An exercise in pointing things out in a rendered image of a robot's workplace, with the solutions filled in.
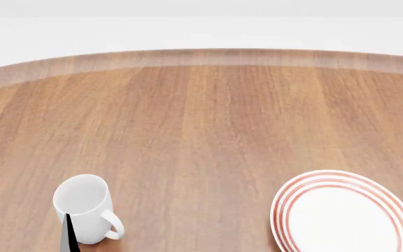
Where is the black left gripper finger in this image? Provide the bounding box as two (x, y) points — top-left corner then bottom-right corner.
(60, 212), (81, 252)

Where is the white ceramic mug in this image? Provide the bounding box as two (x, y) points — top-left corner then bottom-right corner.
(52, 174), (125, 246)

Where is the white plate with red rings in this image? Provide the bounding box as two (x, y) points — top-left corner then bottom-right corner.
(269, 169), (403, 252)

